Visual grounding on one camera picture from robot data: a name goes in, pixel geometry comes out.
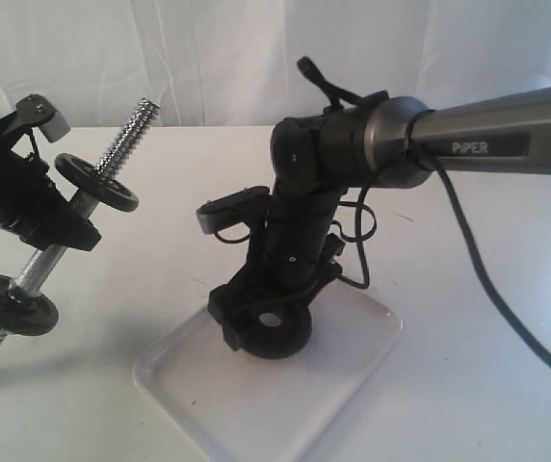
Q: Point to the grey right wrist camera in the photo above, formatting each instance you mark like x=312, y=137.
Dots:
x=248, y=206

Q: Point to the chrome threaded dumbbell bar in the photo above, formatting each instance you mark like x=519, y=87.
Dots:
x=42, y=262

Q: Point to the black weight plate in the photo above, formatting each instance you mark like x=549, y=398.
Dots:
x=24, y=315
x=84, y=177
x=275, y=332

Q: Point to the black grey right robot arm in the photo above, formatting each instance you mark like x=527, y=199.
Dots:
x=380, y=142

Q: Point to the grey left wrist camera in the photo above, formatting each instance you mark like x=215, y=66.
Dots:
x=36, y=111

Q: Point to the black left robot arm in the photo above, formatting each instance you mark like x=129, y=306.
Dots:
x=33, y=208

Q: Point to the white backdrop curtain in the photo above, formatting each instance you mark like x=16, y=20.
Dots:
x=234, y=62

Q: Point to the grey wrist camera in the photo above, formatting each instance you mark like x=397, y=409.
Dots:
x=36, y=111
x=248, y=206

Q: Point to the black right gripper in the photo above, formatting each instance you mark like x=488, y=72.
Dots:
x=271, y=281

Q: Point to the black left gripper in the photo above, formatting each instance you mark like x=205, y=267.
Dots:
x=33, y=208

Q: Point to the white rectangular plastic tray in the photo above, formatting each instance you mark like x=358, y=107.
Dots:
x=235, y=407

